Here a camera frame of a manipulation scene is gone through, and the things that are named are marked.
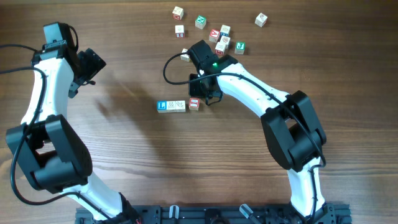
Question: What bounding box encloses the red I wooden block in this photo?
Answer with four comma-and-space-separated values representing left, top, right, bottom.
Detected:
188, 98, 200, 111

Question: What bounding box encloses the blue L wooden block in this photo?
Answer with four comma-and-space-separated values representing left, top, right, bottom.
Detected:
157, 101, 167, 113

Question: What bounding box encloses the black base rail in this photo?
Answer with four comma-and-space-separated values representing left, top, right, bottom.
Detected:
74, 203, 352, 224

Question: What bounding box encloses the red A wooden block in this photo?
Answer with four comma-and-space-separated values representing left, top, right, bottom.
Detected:
209, 29, 220, 43

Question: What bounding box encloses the blue-sided wooden block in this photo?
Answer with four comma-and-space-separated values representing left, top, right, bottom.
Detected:
220, 24, 231, 37

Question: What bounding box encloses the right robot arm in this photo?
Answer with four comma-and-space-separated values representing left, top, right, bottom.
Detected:
187, 40, 326, 222

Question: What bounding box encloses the red-sided block top left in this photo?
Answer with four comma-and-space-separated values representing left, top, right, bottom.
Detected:
172, 6, 184, 21

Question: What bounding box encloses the wooden block letter M outline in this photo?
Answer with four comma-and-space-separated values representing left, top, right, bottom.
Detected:
166, 101, 177, 113

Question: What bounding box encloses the green N wooden block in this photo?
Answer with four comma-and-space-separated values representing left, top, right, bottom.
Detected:
195, 15, 207, 30

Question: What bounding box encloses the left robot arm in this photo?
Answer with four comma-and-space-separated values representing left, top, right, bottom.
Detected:
6, 22, 142, 223

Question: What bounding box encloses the red M wooden block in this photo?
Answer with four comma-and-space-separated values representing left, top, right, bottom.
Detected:
215, 42, 226, 55

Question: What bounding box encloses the plain block far right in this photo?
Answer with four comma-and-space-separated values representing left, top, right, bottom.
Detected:
255, 12, 268, 27

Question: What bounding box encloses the block with number six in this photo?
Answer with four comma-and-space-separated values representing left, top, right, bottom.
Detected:
175, 25, 185, 38

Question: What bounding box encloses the green J wooden block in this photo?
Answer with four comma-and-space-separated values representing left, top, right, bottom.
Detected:
234, 42, 246, 55

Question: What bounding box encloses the wooden block yellow picture side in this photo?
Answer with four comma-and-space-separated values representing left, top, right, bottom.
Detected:
175, 100, 186, 112

